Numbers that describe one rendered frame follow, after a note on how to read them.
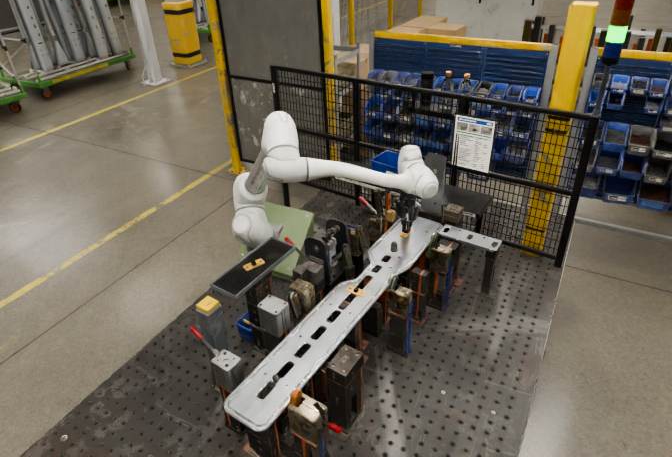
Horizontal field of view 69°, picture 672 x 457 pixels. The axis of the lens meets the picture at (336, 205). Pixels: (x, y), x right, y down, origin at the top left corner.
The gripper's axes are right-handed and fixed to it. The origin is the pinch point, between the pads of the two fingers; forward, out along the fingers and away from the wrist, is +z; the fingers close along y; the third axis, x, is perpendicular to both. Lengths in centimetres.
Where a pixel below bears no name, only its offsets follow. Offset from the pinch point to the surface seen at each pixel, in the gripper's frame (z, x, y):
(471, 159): -14, 54, 10
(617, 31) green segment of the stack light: -85, 53, 64
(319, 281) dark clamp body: 4, -51, -16
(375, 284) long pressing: 6.3, -38.6, 4.8
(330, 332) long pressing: 6, -72, 4
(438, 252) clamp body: 2.9, -8.3, 20.2
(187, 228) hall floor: 107, 42, -232
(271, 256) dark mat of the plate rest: -10, -62, -31
